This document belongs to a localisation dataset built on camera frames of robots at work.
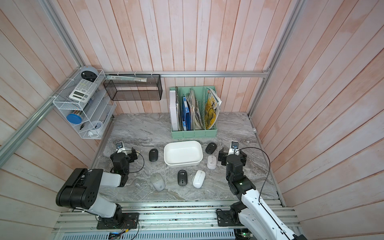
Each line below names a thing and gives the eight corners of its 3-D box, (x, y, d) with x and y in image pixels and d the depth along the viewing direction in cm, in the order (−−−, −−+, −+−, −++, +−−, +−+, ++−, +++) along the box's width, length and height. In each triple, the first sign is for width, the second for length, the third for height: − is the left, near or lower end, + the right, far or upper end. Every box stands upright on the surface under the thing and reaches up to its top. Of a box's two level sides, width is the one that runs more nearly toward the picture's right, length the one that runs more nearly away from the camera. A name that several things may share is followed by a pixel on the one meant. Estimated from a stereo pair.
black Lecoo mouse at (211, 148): (204, 151, 102) (204, 149, 100) (210, 142, 106) (211, 140, 105) (211, 155, 100) (211, 153, 98) (217, 146, 104) (218, 144, 103)
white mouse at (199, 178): (191, 186, 86) (191, 185, 84) (195, 170, 93) (195, 168, 91) (202, 189, 85) (203, 188, 83) (206, 173, 92) (206, 171, 90)
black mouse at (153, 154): (148, 161, 96) (147, 159, 95) (150, 150, 102) (149, 148, 100) (157, 161, 96) (156, 159, 95) (159, 150, 102) (158, 148, 100)
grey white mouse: (156, 194, 84) (155, 192, 81) (150, 178, 90) (148, 175, 87) (167, 188, 86) (166, 186, 83) (160, 172, 92) (159, 170, 89)
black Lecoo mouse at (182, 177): (177, 186, 87) (177, 184, 85) (178, 171, 92) (177, 169, 91) (187, 186, 87) (187, 184, 85) (187, 171, 92) (187, 169, 91)
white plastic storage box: (163, 168, 94) (162, 164, 89) (166, 145, 105) (165, 140, 100) (202, 168, 94) (203, 164, 89) (201, 145, 105) (202, 140, 100)
